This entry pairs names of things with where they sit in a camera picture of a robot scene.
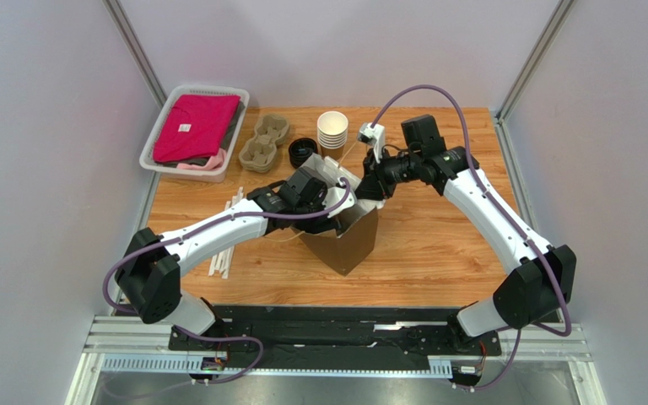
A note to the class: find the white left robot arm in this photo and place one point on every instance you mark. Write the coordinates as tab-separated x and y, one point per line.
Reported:
147	280

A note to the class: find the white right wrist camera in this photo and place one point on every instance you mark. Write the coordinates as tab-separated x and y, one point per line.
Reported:
373	135

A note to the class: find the white paper straw bundle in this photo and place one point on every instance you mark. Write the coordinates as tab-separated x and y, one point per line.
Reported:
220	264

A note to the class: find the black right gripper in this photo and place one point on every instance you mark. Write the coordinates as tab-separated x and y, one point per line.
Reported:
370	183

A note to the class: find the stack of paper cups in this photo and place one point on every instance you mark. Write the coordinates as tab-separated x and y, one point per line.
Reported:
332	133

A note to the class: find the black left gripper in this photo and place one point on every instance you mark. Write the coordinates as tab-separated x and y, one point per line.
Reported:
315	229

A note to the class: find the aluminium frame rail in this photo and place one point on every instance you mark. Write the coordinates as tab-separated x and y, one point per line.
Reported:
126	361

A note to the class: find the brown paper bag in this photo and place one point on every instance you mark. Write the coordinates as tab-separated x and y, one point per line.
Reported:
343	251

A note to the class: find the white plastic basket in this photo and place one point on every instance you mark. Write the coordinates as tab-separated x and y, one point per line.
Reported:
213	169

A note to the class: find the pink folded cloth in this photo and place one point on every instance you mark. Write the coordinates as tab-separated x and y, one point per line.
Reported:
195	127

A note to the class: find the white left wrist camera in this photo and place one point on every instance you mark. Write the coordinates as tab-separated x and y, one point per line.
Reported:
338	199

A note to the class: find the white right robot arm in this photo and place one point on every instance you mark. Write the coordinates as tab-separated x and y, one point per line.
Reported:
539	276

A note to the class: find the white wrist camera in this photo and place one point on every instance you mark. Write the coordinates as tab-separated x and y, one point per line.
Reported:
338	199
373	135

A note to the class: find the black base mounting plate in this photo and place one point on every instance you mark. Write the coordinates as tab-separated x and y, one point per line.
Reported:
348	338

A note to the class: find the cardboard cup carrier tray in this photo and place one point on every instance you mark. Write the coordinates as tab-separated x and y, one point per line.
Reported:
259	153

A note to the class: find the stack of black lids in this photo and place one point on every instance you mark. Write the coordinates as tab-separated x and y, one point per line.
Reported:
300	150

